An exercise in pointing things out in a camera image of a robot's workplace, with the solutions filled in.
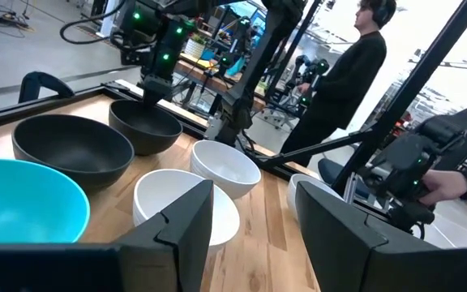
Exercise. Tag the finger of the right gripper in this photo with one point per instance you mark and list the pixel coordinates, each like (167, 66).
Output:
(151, 100)

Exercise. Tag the person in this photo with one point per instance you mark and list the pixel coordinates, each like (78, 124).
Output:
(347, 81)

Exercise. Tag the black aluminium table frame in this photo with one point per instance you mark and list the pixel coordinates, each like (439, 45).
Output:
(426, 69)

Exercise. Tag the teal bowl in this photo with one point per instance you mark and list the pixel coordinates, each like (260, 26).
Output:
(22, 203)

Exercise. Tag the large black bowl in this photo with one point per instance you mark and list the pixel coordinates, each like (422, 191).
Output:
(71, 146)

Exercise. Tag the small black bowl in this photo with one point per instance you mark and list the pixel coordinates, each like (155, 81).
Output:
(148, 130)

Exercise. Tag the white plant pot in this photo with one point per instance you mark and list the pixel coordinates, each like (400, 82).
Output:
(194, 48)

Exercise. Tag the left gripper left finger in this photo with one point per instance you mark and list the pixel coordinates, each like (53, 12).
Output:
(176, 243)

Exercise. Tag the blue chair seat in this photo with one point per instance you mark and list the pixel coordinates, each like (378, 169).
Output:
(331, 170)

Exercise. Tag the white bowl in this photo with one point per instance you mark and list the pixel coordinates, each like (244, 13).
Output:
(292, 196)
(225, 166)
(152, 190)

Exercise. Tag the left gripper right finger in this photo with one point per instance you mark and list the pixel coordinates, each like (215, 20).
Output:
(347, 251)

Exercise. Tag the wooden background table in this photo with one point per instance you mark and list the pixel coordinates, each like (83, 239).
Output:
(201, 73)

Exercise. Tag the person's hand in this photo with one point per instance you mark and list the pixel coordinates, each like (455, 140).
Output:
(444, 185)

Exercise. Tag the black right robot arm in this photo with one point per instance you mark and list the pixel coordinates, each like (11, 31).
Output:
(254, 69)

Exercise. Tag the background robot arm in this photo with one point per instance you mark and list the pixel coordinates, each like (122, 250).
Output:
(227, 61)

